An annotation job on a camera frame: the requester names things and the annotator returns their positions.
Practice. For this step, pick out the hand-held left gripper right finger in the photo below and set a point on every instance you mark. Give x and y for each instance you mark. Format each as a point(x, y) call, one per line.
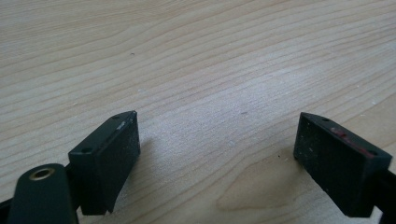
point(336, 168)

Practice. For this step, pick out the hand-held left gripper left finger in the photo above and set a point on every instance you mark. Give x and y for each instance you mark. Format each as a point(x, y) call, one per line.
point(104, 158)

